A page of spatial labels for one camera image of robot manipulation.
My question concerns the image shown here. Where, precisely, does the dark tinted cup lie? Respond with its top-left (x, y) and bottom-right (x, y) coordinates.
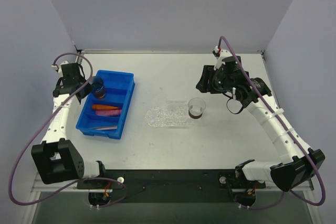
top-left (90, 76), bottom-right (106, 100)

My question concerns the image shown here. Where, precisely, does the clear cup brown base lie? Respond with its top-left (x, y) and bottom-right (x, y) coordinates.
top-left (188, 98), bottom-right (206, 119)

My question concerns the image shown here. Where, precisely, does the clear textured oval tray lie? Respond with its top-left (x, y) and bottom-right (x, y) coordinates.
top-left (145, 101), bottom-right (195, 127)

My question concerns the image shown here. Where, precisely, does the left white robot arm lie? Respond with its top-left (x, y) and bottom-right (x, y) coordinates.
top-left (31, 61), bottom-right (108, 188)

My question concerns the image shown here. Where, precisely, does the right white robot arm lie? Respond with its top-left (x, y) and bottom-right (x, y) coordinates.
top-left (196, 56), bottom-right (326, 192)

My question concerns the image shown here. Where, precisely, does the orange toothpaste tube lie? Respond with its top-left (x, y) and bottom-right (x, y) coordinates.
top-left (92, 104), bottom-right (121, 111)

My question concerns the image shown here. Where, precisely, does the pink toothpaste tube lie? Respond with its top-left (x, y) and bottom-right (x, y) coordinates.
top-left (96, 110), bottom-right (122, 116)

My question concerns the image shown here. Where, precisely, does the blue plastic bin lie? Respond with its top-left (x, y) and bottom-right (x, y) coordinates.
top-left (76, 70), bottom-right (135, 139)

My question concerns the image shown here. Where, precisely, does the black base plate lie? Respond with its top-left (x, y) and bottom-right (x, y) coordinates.
top-left (77, 169), bottom-right (266, 203)

